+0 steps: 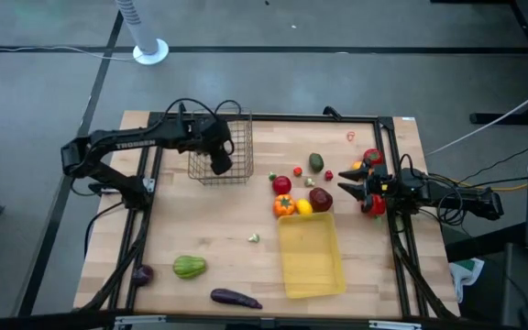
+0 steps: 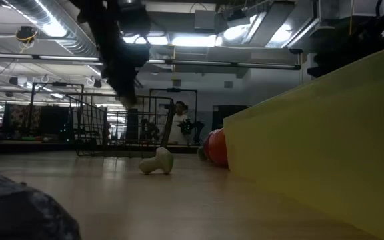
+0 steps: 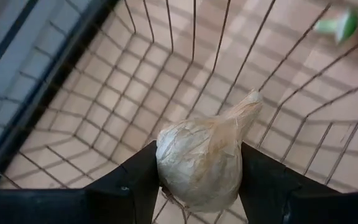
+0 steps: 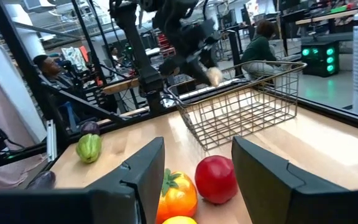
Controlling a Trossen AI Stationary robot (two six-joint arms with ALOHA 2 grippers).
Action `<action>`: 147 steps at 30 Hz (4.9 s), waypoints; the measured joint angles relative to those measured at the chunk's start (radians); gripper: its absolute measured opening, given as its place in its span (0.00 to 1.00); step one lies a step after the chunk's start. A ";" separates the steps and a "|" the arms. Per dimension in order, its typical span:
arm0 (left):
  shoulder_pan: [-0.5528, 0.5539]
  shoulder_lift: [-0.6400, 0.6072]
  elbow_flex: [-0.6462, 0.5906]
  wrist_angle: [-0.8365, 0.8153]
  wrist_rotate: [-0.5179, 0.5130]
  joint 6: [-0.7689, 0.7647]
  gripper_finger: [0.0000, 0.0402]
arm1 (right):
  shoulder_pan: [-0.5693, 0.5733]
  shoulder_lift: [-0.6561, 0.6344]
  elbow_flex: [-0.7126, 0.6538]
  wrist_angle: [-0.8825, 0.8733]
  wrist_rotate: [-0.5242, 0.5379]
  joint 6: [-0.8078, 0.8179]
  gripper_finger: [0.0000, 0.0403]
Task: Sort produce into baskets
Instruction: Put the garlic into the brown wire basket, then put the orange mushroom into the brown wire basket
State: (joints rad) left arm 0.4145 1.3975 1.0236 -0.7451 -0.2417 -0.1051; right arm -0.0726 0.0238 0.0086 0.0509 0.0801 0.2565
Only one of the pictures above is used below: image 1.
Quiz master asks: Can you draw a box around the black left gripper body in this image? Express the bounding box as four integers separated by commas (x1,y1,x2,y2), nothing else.
179,117,236,156

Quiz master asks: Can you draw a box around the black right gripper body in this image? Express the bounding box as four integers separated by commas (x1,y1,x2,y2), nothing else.
364,163,402,203

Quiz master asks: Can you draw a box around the red tomato with green top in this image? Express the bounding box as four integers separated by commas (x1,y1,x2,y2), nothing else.
363,148,385,167

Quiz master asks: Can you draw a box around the dark red apple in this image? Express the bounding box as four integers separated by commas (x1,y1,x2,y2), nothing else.
308,186,335,214

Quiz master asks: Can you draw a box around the dark green avocado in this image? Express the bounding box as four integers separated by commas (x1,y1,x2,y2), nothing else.
308,152,325,174

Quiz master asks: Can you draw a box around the round red apple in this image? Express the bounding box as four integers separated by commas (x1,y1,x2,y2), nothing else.
271,175,293,196

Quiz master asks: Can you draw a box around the orange fruit with green top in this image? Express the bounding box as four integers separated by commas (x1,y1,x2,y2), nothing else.
272,193,297,218

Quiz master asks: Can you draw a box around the striped green squash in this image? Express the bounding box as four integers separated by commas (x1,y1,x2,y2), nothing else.
172,255,208,281

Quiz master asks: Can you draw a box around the round dark purple vegetable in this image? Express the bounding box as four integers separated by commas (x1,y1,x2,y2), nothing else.
131,264,155,288

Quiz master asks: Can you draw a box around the long purple eggplant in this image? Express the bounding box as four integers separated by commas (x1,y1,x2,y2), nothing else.
209,288,264,311

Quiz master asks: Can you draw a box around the yellow plastic bin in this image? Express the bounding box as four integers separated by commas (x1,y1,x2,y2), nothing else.
276,211,347,300

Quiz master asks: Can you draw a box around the white green bag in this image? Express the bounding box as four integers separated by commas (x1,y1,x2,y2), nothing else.
448,258,486,303

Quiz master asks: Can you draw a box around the white tower fan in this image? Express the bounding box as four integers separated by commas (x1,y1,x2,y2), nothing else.
115,0,171,66

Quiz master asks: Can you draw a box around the black crossbar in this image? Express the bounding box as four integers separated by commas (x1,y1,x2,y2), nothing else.
0,309,528,330

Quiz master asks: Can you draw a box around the metal wire basket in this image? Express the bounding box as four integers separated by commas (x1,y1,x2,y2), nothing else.
187,107,255,186

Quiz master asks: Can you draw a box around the black cable bundle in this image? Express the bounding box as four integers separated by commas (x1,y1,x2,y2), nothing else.
435,182,469,226

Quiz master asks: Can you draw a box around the black aluminium table frame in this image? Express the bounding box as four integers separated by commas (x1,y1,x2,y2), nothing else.
80,111,460,322

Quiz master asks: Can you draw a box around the yellow cable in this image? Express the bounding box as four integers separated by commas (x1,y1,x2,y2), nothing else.
456,181,528,193

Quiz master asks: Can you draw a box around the thick white cable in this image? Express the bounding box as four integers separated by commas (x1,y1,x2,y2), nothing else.
424,78,528,157

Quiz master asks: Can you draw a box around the black steel beam frame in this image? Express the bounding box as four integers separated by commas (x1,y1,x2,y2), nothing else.
431,0,528,127

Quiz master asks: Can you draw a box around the silver metal bracket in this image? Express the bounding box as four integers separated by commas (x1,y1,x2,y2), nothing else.
368,320,424,330
115,314,167,329

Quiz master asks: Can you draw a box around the black arm base cable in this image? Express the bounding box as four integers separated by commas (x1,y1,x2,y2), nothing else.
83,201,126,258

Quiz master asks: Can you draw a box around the white floor cable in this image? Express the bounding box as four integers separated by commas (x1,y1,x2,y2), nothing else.
0,44,144,63

